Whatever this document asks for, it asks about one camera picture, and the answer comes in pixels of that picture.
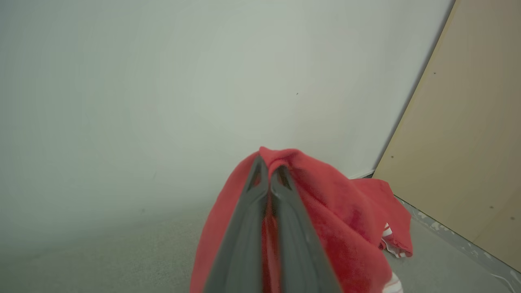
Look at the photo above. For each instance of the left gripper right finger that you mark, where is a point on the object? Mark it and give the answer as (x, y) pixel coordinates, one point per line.
(299, 252)

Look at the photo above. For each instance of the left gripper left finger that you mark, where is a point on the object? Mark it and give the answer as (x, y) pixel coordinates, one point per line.
(244, 244)

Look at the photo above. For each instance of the red white basketball jersey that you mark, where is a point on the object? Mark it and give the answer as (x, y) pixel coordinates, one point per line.
(338, 211)

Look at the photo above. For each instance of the grey fabric sofa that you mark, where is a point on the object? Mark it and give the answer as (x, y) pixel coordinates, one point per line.
(101, 264)

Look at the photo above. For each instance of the beige wooden board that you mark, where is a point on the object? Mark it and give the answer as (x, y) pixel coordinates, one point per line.
(468, 142)

